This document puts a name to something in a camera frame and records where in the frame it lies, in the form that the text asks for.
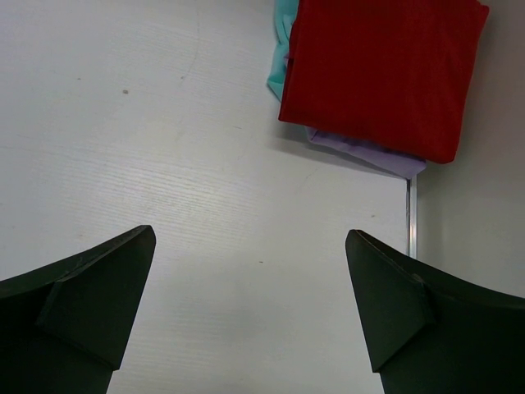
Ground red folded t-shirt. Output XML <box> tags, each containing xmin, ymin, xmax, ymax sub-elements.
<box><xmin>279</xmin><ymin>0</ymin><xmax>490</xmax><ymax>163</ymax></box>

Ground lavender folded t-shirt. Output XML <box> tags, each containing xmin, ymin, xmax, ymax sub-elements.
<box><xmin>305</xmin><ymin>126</ymin><xmax>427</xmax><ymax>180</ymax></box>

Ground teal folded t-shirt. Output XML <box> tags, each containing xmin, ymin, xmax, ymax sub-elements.
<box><xmin>267</xmin><ymin>0</ymin><xmax>299</xmax><ymax>101</ymax></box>

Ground aluminium table rail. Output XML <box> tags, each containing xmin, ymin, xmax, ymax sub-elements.
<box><xmin>406</xmin><ymin>177</ymin><xmax>418</xmax><ymax>259</ymax></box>

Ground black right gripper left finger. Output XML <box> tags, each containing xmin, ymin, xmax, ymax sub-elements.
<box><xmin>1</xmin><ymin>225</ymin><xmax>156</xmax><ymax>393</ymax></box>

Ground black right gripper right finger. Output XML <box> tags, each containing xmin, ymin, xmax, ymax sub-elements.
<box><xmin>345</xmin><ymin>230</ymin><xmax>524</xmax><ymax>393</ymax></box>

